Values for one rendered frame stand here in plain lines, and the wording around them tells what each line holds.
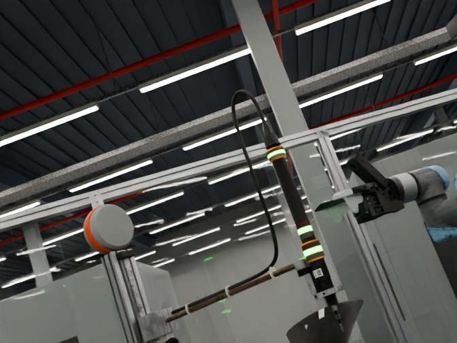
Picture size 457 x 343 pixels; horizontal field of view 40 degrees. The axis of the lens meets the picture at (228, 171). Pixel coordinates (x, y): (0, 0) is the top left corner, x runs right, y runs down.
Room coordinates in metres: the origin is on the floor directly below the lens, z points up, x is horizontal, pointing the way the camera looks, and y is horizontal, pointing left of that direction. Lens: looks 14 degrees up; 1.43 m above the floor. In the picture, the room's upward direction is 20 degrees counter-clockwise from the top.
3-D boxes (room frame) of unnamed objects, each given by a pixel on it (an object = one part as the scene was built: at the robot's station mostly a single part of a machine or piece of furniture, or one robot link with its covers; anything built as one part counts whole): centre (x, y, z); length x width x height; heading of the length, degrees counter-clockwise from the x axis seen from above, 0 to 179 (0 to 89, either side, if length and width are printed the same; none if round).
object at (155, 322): (1.88, 0.35, 1.54); 0.10 x 0.07 x 0.08; 49
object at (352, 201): (1.48, -0.25, 1.64); 0.09 x 0.03 x 0.06; 135
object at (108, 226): (1.94, 0.42, 1.88); 0.17 x 0.15 x 0.16; 104
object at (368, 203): (1.56, -0.32, 1.63); 0.12 x 0.08 x 0.09; 114
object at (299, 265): (1.47, -0.11, 1.50); 0.09 x 0.07 x 0.10; 49
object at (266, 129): (1.47, -0.12, 1.66); 0.04 x 0.04 x 0.46
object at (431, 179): (1.62, -0.47, 1.64); 0.11 x 0.08 x 0.09; 114
